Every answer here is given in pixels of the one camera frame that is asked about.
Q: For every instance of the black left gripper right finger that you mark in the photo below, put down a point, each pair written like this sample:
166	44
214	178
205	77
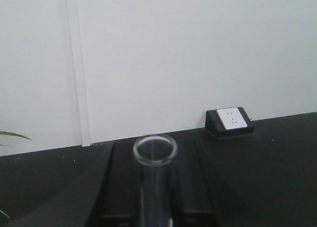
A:
202	197

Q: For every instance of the black and white power socket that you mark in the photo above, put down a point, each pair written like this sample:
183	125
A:
228	122

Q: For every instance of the clear glass test tube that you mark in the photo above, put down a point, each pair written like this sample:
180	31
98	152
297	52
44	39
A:
154	155

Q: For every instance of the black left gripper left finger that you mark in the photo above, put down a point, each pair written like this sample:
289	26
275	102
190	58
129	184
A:
104	195

